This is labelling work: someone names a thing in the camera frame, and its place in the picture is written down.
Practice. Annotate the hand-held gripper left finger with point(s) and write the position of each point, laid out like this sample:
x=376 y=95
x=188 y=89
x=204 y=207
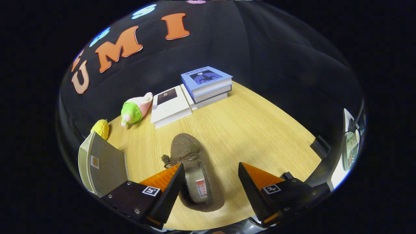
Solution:
x=169 y=195

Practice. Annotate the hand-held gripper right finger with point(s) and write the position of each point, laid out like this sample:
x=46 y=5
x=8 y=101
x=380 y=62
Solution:
x=252 y=195

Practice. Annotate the brown fuzzy shoe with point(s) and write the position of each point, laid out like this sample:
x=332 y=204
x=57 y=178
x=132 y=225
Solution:
x=188 y=144

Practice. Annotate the grey fabric storage box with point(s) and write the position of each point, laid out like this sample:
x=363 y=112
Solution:
x=109 y=165

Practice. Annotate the black flat block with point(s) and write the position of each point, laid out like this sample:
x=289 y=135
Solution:
x=320 y=147

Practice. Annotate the white book with portrait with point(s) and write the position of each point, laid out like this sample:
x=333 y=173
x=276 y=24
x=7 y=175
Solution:
x=170 y=107

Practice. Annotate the pink and green plush toy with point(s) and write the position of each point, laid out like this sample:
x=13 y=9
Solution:
x=133 y=110

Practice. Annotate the yellow plush toy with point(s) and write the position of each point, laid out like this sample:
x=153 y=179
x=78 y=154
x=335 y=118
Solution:
x=100 y=129

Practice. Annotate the grey spine book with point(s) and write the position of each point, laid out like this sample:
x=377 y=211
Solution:
x=214 y=95

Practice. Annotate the blue cover book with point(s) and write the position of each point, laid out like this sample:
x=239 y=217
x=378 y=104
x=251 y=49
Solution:
x=204 y=78

